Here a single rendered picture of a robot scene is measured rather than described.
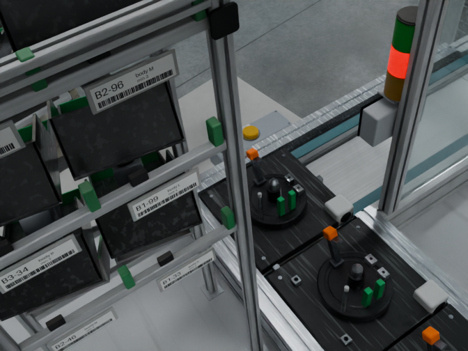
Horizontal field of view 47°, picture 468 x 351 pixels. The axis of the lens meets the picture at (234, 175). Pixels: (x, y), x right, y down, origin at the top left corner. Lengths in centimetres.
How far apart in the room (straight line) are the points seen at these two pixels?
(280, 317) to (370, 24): 260
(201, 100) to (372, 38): 187
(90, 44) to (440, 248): 98
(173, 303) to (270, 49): 225
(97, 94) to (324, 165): 90
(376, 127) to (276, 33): 241
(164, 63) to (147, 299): 79
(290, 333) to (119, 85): 66
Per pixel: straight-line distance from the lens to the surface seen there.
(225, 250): 112
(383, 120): 98
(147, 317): 119
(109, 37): 46
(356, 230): 114
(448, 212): 134
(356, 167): 132
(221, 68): 53
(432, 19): 86
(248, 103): 156
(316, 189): 120
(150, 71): 49
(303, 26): 339
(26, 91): 46
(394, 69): 93
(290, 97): 288
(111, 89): 48
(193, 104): 159
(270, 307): 105
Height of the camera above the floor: 190
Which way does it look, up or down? 49 degrees down
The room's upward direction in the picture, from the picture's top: 7 degrees counter-clockwise
